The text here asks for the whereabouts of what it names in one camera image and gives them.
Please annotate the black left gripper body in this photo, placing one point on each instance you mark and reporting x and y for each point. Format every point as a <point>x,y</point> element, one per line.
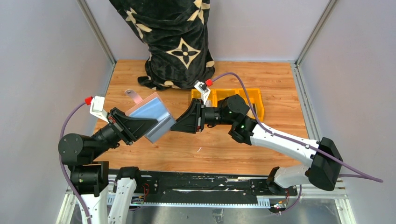
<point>117,129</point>

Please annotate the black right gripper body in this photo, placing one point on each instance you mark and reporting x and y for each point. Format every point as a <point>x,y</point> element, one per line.
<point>212,115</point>

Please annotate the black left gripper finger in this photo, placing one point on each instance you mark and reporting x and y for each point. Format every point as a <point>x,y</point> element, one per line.
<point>118,114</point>
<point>135,128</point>

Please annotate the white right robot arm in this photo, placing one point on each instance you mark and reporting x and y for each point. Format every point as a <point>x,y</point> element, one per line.
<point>320,160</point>

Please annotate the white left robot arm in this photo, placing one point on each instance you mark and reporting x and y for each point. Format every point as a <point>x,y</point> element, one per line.
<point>89,179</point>

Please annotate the cream card in right bin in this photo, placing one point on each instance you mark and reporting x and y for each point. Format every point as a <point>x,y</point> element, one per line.
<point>253,111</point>

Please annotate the yellow bin left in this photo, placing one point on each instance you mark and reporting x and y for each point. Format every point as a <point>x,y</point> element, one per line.
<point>212,99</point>

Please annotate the yellow bin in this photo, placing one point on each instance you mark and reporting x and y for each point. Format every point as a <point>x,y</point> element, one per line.
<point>256,100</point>
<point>212,99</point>
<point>221,94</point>

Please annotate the yellow bin middle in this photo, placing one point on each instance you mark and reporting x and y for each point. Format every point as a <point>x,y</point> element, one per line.
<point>221,94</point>

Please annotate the yellow bin right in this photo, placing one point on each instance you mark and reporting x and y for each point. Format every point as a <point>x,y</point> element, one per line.
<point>256,100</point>

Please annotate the black patterned blanket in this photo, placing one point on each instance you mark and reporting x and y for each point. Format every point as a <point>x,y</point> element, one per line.
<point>176,34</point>

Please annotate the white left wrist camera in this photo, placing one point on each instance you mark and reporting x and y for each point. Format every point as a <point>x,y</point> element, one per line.
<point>97,108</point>

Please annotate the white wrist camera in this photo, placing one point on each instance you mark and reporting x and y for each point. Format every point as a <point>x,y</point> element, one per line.
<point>97,108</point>
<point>203,89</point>

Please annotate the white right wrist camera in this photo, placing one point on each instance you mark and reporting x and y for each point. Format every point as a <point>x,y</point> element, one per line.
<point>203,89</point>

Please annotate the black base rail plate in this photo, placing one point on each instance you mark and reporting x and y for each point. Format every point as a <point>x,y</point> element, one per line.
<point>208,189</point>

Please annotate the aluminium frame rail right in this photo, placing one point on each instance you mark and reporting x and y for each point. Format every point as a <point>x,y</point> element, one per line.
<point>302,91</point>

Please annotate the aluminium frame rail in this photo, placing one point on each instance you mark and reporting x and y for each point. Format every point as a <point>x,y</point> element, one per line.
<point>96,30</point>
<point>302,91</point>

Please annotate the aluminium frame rail left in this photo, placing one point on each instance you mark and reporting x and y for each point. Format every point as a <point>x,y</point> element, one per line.
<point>96,30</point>

